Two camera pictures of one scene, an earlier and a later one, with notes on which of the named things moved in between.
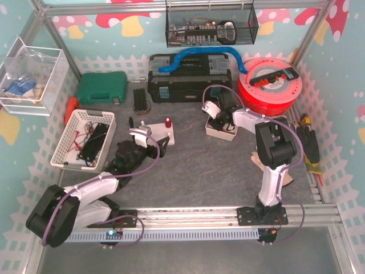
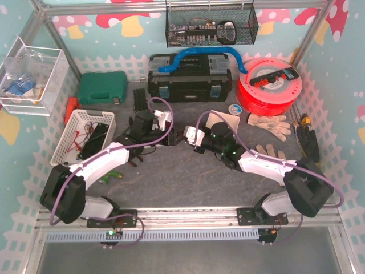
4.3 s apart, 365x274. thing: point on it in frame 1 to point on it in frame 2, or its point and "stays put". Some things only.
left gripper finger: x=160 y=142 to x=174 y=138
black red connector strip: x=290 y=73 stays put
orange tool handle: x=72 y=104 stays put
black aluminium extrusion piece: x=140 y=99 stays put
